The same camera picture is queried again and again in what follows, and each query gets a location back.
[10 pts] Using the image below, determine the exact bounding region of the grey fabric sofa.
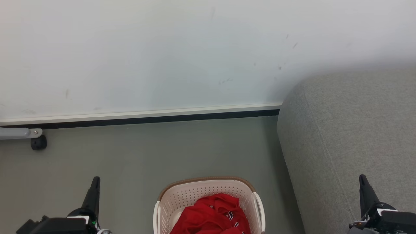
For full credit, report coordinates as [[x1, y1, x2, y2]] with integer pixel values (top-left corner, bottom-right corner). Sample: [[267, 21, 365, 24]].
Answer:
[[277, 67, 416, 234]]

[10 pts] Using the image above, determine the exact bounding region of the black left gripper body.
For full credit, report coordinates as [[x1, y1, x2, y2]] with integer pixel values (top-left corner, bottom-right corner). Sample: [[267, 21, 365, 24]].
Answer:
[[16, 208, 112, 234]]

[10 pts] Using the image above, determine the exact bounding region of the cream perforated plastic laundry basket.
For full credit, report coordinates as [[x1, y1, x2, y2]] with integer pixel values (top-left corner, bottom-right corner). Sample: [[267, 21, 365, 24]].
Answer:
[[153, 176, 266, 234]]

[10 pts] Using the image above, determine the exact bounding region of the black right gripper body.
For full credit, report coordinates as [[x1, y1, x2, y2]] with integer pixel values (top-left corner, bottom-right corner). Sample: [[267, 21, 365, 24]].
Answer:
[[347, 201, 416, 234]]

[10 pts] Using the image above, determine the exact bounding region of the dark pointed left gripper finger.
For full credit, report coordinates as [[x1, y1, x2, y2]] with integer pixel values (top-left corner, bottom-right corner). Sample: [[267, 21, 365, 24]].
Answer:
[[81, 176, 101, 217]]

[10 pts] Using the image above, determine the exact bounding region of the red garment with white trim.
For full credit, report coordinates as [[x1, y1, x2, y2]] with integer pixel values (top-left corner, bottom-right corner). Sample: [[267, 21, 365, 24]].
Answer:
[[170, 193, 251, 234]]

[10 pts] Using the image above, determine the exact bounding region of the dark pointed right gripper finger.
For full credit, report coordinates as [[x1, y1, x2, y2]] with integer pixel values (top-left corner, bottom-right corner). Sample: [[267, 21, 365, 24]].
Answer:
[[359, 174, 381, 219]]

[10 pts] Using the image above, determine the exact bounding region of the white and black wall baseboard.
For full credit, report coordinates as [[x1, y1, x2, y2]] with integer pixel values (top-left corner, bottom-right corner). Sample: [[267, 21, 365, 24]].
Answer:
[[0, 103, 282, 130]]

